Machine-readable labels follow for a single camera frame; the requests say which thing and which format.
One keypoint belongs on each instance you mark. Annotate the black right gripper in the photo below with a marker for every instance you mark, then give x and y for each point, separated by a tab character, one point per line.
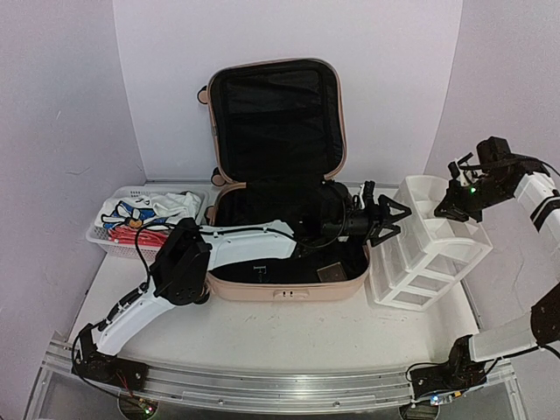
458	198

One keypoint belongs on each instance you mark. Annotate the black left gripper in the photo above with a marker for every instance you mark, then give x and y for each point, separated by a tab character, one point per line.
376	227

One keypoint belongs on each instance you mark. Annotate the white desktop drawer organizer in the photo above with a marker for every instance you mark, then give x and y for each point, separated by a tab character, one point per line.
417	267

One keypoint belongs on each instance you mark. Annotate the dark brown pouch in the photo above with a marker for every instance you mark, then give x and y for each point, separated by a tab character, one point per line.
333	273

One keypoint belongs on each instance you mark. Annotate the black round jar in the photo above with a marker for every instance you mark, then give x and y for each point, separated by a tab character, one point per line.
263	273

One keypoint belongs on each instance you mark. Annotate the pink hard-shell suitcase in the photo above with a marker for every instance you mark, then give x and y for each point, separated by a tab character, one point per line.
275	120

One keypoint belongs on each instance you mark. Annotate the white t-shirt blue flower print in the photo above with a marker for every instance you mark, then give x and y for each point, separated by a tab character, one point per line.
157	208

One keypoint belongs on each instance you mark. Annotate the white perforated plastic basket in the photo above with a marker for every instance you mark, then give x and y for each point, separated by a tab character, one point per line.
99	236

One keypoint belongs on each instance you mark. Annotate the red patterned cloth item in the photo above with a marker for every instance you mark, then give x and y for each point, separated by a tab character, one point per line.
149	237

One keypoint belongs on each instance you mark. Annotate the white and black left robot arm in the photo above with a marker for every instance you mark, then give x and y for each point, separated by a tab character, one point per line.
299	239

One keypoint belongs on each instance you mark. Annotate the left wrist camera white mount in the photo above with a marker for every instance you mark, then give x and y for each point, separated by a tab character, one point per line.
365	196

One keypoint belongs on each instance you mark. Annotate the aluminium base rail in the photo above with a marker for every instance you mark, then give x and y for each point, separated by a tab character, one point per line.
177	389

